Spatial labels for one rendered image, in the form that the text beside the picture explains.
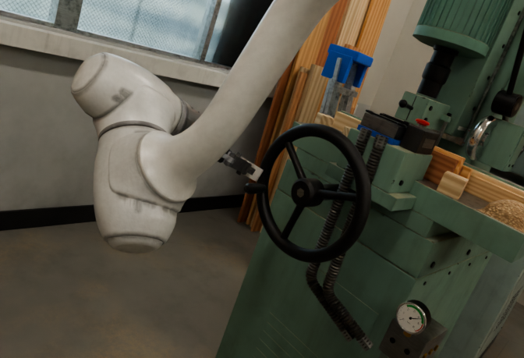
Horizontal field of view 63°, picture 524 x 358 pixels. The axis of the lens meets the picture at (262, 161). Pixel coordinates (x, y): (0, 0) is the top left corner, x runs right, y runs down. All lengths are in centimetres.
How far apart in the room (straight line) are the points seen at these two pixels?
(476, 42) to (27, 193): 175
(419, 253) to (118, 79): 69
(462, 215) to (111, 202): 67
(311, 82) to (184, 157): 196
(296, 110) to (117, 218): 200
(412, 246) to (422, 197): 11
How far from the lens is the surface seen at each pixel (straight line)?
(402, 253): 101
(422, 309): 95
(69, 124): 201
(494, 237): 94
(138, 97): 64
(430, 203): 97
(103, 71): 64
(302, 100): 246
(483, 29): 112
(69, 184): 213
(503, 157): 125
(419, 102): 112
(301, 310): 119
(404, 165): 90
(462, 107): 122
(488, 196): 110
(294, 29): 53
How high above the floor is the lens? 107
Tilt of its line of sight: 15 degrees down
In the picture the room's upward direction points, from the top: 19 degrees clockwise
